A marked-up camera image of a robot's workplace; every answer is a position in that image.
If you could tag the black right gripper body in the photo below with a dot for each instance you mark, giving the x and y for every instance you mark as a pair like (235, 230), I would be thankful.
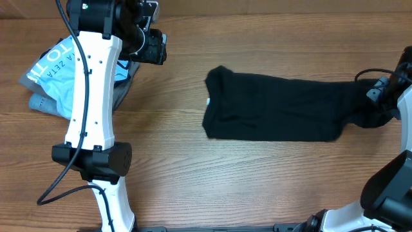
(376, 93)

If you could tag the light blue printed t-shirt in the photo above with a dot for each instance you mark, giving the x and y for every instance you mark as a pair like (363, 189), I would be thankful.
(54, 71)

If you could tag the blue denim folded jeans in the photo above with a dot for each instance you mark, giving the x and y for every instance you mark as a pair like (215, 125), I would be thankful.
(45, 105)

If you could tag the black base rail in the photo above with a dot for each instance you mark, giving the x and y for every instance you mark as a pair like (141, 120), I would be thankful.
(274, 228)

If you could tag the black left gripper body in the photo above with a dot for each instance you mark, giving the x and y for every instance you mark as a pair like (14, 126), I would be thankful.
(145, 48)

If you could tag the grey folded garment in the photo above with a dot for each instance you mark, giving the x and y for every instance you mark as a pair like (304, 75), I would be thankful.
(124, 78)

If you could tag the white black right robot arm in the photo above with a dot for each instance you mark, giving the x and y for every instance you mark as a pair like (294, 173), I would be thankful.
(385, 202)

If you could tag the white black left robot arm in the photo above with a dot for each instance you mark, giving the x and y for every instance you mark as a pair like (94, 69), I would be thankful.
(105, 32)

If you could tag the black t-shirt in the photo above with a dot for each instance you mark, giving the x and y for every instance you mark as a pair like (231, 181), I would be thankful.
(246, 106)

